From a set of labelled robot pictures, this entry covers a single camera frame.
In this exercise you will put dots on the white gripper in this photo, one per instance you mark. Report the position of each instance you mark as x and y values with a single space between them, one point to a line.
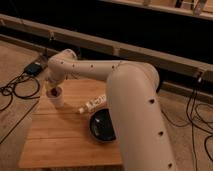
51 82

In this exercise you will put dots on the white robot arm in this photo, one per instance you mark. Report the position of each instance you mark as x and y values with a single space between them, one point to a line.
132 100

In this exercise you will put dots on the black power adapter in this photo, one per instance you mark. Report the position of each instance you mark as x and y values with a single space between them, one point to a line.
33 68

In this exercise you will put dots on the white plastic bottle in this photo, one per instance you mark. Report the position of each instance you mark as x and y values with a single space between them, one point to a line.
93 104

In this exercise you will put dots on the black bowl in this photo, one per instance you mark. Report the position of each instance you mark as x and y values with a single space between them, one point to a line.
101 127

